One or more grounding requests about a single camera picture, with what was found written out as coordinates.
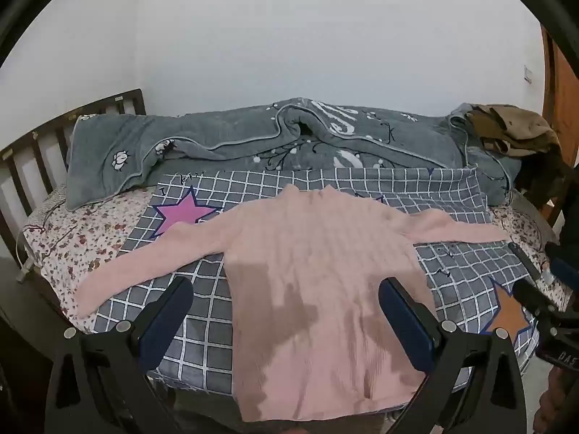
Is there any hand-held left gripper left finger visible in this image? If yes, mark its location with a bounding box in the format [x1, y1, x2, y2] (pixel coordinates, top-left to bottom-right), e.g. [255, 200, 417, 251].
[44, 276, 195, 434]

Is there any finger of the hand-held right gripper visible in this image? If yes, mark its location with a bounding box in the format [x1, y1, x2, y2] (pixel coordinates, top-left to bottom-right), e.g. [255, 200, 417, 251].
[513, 280, 559, 322]
[507, 242, 579, 283]

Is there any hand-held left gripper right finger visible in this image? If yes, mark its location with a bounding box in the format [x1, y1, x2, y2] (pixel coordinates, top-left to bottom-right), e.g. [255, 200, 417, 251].
[377, 277, 528, 434]

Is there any pink knit sweater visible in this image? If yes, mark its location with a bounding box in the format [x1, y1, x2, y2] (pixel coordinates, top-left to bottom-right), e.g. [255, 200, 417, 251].
[73, 185, 512, 422]

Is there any brown clothes pile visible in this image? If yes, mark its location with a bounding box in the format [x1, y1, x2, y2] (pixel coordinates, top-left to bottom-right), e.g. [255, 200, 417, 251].
[466, 104, 562, 159]

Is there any person's right hand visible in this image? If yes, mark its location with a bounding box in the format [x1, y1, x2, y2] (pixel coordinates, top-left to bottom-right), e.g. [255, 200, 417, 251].
[534, 368, 579, 434]

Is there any black cloth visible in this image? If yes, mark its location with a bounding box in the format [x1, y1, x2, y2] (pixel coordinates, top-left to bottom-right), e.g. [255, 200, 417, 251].
[545, 217, 579, 260]

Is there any dark wooden bed footboard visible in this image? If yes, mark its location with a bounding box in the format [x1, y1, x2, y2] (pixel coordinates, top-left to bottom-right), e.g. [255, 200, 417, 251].
[516, 145, 575, 231]

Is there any grey checked star-print sheet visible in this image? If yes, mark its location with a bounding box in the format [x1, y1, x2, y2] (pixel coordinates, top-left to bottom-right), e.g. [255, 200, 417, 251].
[93, 166, 539, 392]

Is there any floral bed sheet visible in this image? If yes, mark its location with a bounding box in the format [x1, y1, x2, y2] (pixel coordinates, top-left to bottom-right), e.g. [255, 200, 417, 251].
[22, 184, 573, 326]

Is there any orange wooden door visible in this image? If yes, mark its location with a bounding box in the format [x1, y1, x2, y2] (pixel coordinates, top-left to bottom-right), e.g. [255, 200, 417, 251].
[540, 25, 579, 168]

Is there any grey-green flower-print quilt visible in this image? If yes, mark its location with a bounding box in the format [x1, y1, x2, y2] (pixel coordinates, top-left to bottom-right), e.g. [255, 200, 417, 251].
[65, 97, 521, 211]

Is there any dark wooden bed headboard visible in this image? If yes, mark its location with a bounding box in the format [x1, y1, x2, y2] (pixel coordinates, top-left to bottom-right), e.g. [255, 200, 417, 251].
[0, 89, 148, 254]

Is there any white cable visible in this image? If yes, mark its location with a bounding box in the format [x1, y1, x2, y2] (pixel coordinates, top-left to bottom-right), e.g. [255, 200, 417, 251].
[15, 230, 36, 282]

